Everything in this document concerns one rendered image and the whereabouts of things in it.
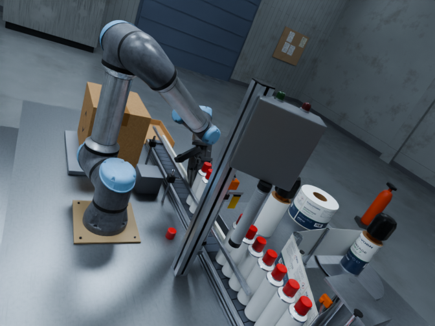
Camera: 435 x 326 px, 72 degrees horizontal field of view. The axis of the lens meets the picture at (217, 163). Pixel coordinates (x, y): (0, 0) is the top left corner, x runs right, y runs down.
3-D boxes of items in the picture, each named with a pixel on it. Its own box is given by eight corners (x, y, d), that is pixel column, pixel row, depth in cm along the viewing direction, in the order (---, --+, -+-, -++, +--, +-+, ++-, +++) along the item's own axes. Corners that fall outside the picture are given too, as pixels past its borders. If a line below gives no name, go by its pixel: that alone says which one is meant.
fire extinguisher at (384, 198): (376, 230, 393) (406, 191, 367) (369, 234, 374) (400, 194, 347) (358, 217, 409) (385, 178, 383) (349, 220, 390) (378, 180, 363)
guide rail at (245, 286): (249, 295, 87) (251, 292, 87) (246, 295, 87) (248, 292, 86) (153, 128, 166) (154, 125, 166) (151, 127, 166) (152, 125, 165)
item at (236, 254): (237, 278, 101) (263, 233, 93) (224, 280, 98) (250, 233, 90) (230, 266, 105) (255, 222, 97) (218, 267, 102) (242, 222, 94)
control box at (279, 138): (289, 193, 77) (327, 127, 69) (228, 167, 76) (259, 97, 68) (287, 175, 86) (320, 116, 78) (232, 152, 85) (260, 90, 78)
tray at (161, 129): (173, 147, 181) (175, 142, 180) (130, 142, 167) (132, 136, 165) (159, 125, 203) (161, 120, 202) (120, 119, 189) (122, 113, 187)
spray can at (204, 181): (201, 216, 124) (219, 175, 115) (189, 215, 122) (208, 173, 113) (199, 207, 128) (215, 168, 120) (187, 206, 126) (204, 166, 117)
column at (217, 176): (187, 275, 101) (276, 88, 73) (175, 277, 98) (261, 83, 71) (182, 264, 104) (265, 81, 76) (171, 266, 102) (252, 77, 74)
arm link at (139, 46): (162, 35, 76) (228, 132, 116) (141, 22, 82) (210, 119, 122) (130, 67, 75) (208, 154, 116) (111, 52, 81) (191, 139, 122)
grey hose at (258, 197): (242, 248, 84) (275, 187, 76) (232, 248, 82) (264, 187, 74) (236, 239, 87) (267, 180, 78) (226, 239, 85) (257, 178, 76)
